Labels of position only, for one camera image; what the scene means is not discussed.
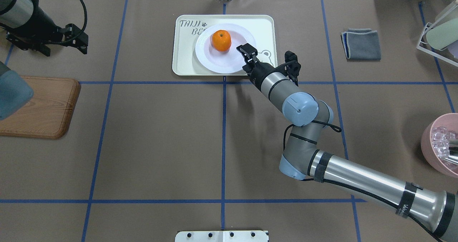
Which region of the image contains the white ridged plate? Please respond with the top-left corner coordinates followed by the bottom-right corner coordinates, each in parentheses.
top-left (195, 23), bottom-right (256, 74)

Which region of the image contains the brown wooden tray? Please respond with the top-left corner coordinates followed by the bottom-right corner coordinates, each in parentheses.
top-left (0, 76), bottom-right (81, 140)

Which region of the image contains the pink bowl with cutlery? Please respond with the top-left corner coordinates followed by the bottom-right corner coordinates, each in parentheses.
top-left (420, 113), bottom-right (458, 178)

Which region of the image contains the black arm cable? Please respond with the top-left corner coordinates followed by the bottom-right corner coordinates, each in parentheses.
top-left (283, 117), bottom-right (342, 153)
top-left (54, 0), bottom-right (88, 44)

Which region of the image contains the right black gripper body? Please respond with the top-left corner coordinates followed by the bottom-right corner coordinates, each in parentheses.
top-left (242, 58), bottom-right (275, 89)

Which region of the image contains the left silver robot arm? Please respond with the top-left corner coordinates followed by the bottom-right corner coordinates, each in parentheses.
top-left (0, 0), bottom-right (89, 120)

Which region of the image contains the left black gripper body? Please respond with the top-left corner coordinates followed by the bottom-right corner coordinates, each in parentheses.
top-left (6, 23), bottom-right (89, 57)

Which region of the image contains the grey folded cloth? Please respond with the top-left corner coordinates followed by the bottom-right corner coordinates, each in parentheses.
top-left (341, 28), bottom-right (381, 61)

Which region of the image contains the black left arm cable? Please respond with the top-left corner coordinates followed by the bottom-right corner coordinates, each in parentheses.
top-left (54, 0), bottom-right (88, 44)

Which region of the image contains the orange mandarin fruit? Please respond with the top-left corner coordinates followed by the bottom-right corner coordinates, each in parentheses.
top-left (211, 30), bottom-right (232, 52)

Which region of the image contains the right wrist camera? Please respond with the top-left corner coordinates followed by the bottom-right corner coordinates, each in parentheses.
top-left (284, 51), bottom-right (301, 85)

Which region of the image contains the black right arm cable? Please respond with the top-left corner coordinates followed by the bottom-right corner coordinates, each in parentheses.
top-left (283, 117), bottom-right (342, 153)

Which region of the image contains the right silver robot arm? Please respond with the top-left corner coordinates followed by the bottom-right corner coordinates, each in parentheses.
top-left (236, 44), bottom-right (457, 242)

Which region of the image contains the white bear serving tray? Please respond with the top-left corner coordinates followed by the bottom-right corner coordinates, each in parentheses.
top-left (172, 15), bottom-right (278, 77)

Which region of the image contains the white wire rack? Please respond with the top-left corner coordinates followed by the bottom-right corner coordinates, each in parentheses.
top-left (416, 0), bottom-right (458, 67)

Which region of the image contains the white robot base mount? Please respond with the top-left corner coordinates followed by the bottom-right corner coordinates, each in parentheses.
top-left (175, 230), bottom-right (270, 242)

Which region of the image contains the lilac cup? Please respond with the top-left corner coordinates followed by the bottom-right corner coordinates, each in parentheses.
top-left (447, 41), bottom-right (458, 59)

